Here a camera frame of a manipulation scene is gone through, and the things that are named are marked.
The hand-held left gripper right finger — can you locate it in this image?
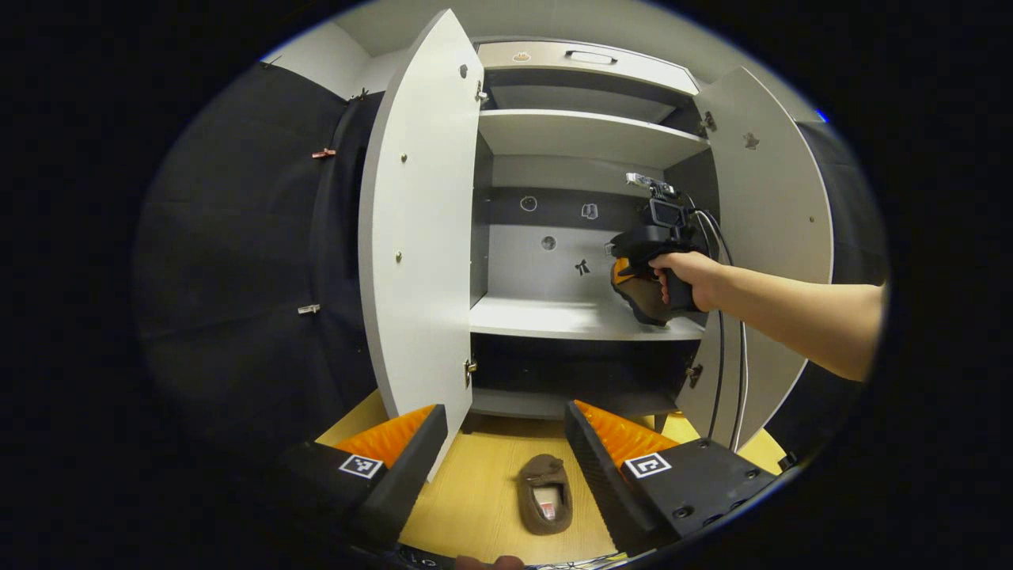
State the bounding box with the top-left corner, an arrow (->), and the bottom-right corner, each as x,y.
564,400 -> 780,557

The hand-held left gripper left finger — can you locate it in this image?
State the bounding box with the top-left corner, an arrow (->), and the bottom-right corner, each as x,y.
269,404 -> 449,555

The white shoe cabinet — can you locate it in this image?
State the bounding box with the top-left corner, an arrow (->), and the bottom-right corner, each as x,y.
358,8 -> 834,482

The white shoe cabinet door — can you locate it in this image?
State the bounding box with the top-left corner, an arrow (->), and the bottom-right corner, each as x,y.
358,8 -> 485,482
674,66 -> 834,452

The white cabinet shelf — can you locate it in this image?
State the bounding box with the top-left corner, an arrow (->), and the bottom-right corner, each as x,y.
477,108 -> 709,169
469,294 -> 707,341

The beige cabinet drawer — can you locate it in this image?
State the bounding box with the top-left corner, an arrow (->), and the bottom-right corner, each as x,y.
477,40 -> 701,96

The black cable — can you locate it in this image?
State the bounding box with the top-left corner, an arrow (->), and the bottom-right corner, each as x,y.
685,207 -> 735,440

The white cable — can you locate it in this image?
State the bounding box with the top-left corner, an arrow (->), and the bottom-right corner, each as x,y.
732,321 -> 749,452

